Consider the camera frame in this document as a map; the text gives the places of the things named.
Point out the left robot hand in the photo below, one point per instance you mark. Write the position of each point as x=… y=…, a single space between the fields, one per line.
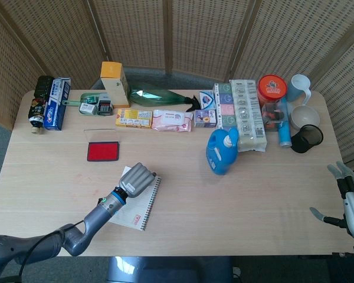
x=135 y=179

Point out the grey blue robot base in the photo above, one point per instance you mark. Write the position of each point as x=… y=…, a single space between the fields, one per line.
x=171 y=269

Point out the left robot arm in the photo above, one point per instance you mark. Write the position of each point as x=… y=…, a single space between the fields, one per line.
x=97 y=218

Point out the spiral lined notebook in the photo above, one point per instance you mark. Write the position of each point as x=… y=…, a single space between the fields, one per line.
x=135 y=218

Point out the red ink pad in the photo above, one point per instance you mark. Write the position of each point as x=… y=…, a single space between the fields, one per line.
x=103 y=151

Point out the yellow flat box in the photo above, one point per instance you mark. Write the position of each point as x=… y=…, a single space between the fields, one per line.
x=133 y=118

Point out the pink wet wipes pack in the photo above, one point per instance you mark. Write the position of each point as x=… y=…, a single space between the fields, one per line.
x=171 y=120

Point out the green plastic spray bottle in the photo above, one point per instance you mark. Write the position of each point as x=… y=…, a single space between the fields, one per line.
x=153 y=97

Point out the small white green box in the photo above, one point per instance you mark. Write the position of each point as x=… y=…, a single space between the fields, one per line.
x=88 y=108

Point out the black mesh pen holder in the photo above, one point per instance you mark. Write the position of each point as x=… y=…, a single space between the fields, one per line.
x=305 y=141

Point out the blue detergent bottle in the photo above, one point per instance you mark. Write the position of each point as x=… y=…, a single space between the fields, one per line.
x=221 y=153

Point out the small purple box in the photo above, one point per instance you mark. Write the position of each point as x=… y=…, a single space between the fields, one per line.
x=205 y=118

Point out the small green card box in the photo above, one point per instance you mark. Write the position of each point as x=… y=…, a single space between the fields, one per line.
x=90 y=98

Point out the tall yellow orange carton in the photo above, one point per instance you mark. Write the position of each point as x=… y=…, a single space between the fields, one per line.
x=115 y=85

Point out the blue white toothpaste box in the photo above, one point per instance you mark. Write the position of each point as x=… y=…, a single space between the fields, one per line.
x=55 y=109

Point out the white blue soap box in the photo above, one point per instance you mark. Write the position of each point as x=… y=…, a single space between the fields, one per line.
x=207 y=99

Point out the beige bowl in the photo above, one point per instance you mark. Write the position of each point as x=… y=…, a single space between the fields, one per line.
x=305 y=117

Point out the blue tube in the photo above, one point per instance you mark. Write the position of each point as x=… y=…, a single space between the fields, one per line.
x=284 y=129

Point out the multicolour tissue pack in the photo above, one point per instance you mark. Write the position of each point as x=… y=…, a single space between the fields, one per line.
x=224 y=106

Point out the dark drink bottle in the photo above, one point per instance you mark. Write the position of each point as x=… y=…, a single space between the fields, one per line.
x=36 y=112

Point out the clear pack orange black items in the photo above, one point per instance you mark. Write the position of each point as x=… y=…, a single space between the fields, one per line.
x=271 y=116

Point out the long white plastic pack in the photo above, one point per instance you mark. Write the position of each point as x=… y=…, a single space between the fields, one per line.
x=249 y=118

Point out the light blue pitcher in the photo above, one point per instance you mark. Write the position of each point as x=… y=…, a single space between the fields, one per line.
x=296 y=87

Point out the orange lidded jar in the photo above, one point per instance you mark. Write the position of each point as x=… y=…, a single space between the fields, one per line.
x=272 y=88

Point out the wooden perforated folding screen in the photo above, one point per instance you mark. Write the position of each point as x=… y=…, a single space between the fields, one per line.
x=194 y=35

